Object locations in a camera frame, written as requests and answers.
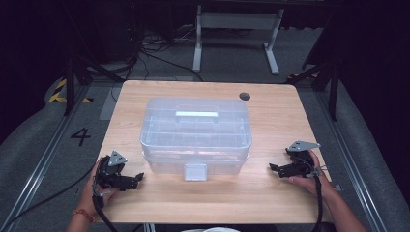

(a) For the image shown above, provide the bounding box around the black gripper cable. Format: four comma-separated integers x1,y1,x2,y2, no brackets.
311,175,325,232
92,192,120,232

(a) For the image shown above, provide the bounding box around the grey metal floor rail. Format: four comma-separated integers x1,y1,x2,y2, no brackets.
312,90,390,232
0,81,95,232

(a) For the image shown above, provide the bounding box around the white metal desk frame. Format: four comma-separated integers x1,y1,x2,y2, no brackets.
191,4,285,76

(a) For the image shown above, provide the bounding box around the orange bead bracelet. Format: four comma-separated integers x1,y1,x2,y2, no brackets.
72,208,97,224

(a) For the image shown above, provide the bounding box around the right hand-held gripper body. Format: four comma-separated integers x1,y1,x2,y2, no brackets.
284,140,322,178

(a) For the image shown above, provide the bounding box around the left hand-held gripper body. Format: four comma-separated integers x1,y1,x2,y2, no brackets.
96,150,129,191

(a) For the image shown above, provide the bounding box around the person's right hand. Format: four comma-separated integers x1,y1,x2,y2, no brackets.
287,149,337,198

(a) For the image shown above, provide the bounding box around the yellow black floor tape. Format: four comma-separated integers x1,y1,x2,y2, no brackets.
47,78,95,104

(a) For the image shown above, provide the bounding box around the tangle of black floor cables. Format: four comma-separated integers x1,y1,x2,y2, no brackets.
127,27,205,82

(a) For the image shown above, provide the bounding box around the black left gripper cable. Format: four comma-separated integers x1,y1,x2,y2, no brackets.
92,192,120,232

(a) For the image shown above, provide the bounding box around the person's left hand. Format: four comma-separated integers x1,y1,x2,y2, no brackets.
77,159,119,217

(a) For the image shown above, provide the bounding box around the thin black floor cable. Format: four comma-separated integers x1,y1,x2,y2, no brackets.
0,163,97,232

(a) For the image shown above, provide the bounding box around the black metal stand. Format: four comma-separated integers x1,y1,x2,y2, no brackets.
285,56,342,123
62,52,126,117

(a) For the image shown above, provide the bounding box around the clear plastic storage box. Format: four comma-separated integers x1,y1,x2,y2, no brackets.
139,97,253,183

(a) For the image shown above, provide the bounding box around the white rounded object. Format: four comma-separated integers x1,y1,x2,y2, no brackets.
181,226,242,232

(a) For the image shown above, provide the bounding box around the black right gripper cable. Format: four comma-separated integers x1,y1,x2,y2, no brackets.
311,175,325,232

